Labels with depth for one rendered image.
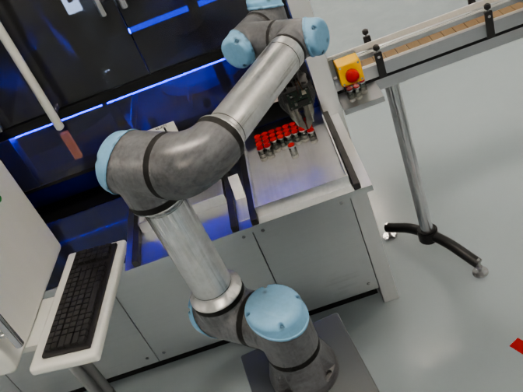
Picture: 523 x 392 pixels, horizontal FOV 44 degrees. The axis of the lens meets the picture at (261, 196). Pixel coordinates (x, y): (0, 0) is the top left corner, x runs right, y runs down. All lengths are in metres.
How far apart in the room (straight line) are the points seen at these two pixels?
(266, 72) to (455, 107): 2.42
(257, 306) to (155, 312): 1.20
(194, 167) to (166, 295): 1.40
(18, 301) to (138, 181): 0.90
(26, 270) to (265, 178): 0.73
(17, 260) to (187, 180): 0.99
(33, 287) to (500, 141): 2.19
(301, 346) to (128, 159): 0.51
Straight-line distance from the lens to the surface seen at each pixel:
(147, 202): 1.15
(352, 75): 1.96
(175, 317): 2.49
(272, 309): 1.29
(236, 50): 1.36
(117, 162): 1.12
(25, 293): 1.96
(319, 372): 1.39
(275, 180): 1.84
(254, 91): 1.16
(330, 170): 1.81
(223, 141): 1.07
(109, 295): 1.89
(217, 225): 1.78
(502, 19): 2.23
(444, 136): 3.35
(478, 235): 2.79
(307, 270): 2.40
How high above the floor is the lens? 1.93
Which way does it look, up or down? 35 degrees down
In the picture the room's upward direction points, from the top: 23 degrees counter-clockwise
